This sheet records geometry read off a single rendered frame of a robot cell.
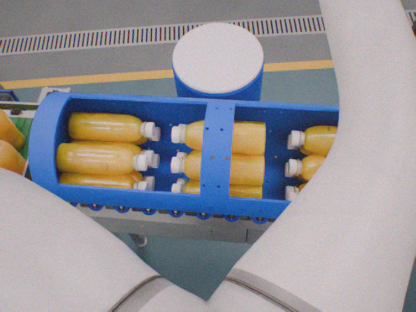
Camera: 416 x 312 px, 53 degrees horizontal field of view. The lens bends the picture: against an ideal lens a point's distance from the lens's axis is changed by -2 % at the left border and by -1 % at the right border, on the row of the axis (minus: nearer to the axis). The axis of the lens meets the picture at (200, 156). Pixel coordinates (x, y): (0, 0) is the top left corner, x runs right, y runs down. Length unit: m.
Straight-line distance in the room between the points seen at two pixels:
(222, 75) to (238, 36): 0.16
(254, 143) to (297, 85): 1.64
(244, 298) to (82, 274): 0.08
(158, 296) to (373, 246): 0.11
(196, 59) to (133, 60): 1.46
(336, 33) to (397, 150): 0.11
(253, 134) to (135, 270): 0.75
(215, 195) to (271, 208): 0.13
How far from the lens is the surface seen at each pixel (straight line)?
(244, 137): 0.97
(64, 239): 0.24
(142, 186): 1.06
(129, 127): 1.09
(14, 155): 1.27
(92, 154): 1.04
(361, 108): 0.29
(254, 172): 0.98
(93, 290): 0.22
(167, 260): 2.12
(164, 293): 0.24
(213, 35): 1.39
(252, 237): 1.23
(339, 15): 0.34
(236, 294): 0.23
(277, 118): 1.15
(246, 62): 1.31
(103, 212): 1.24
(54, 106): 1.06
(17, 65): 3.00
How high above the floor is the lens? 2.04
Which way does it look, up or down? 62 degrees down
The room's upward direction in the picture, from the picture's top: 7 degrees counter-clockwise
